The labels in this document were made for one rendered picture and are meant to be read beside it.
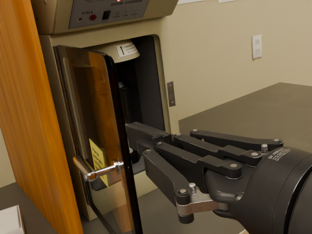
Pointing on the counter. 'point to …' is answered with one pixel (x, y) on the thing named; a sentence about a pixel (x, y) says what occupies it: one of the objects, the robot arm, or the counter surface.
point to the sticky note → (98, 160)
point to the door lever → (90, 173)
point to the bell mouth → (117, 50)
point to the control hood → (61, 26)
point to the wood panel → (33, 120)
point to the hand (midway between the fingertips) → (148, 141)
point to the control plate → (100, 5)
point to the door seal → (126, 142)
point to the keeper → (171, 94)
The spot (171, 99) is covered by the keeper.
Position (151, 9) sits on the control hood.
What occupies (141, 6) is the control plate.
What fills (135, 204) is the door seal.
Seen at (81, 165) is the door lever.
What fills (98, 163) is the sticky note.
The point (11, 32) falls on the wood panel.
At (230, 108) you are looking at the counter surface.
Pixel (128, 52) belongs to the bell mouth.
